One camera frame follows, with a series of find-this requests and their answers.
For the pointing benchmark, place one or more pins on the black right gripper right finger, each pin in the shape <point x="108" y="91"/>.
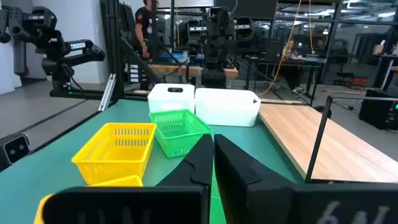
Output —
<point x="245" y="186"/>

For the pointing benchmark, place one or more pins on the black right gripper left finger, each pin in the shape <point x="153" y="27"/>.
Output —
<point x="199" y="168"/>

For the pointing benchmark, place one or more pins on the green slotted plastic basket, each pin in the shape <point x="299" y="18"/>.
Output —
<point x="178" y="132"/>

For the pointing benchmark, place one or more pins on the white plastic storage bin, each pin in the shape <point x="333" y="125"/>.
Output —
<point x="161" y="102"/>
<point x="227" y="107"/>

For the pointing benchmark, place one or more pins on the yellow slotted plastic basket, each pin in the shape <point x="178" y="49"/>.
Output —
<point x="109" y="171"/>
<point x="124" y="181"/>

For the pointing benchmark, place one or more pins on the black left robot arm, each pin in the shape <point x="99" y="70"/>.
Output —
<point x="87" y="51"/>

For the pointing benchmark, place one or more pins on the background wooden table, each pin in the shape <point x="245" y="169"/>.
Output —
<point x="174" y="69"/>

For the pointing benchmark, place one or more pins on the silver aluminium bar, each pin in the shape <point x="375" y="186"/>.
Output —
<point x="107" y="93"/>

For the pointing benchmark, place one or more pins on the black background robot arms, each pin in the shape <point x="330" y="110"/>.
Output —
<point x="217" y="37"/>

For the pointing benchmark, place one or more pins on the person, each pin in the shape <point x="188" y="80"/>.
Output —
<point x="144" y="25"/>
<point x="290" y="49"/>

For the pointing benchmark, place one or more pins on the black computer box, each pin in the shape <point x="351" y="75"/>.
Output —
<point x="376" y="109"/>

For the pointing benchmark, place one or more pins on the green table mat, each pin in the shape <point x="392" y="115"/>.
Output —
<point x="18" y="193"/>

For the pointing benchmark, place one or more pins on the cardboard box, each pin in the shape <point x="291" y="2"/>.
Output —
<point x="378" y="49"/>

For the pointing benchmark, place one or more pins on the black aluminium rig frame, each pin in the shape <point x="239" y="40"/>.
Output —
<point x="110" y="46"/>

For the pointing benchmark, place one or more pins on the wooden shelf with black frame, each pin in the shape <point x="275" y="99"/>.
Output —
<point x="342" y="149"/>

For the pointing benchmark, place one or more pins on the table-level camera box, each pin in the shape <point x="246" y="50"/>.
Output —
<point x="15" y="149"/>

